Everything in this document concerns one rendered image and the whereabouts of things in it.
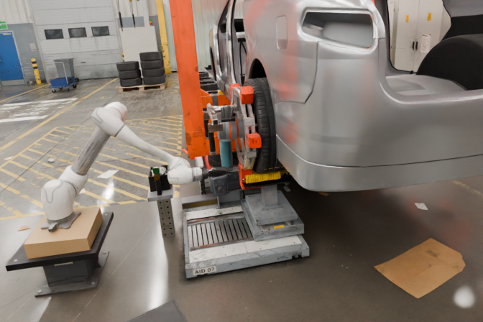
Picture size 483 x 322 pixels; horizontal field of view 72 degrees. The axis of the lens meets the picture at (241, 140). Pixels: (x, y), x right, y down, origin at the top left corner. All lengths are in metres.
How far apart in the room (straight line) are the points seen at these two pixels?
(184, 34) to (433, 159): 1.85
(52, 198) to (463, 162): 2.20
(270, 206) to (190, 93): 1.07
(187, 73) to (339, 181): 1.55
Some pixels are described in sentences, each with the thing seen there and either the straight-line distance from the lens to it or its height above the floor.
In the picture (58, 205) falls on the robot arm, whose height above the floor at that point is 0.55.
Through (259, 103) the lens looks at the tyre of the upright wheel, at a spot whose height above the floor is 1.06.
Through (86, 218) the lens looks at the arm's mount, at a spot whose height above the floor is 0.40.
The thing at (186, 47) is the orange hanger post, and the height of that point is 1.40.
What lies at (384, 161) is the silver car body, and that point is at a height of 0.93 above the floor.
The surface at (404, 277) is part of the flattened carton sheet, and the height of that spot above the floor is 0.01.
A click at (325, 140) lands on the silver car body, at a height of 1.03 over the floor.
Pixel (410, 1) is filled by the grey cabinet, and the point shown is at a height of 1.83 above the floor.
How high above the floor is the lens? 1.48
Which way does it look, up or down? 18 degrees down
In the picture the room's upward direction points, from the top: 4 degrees counter-clockwise
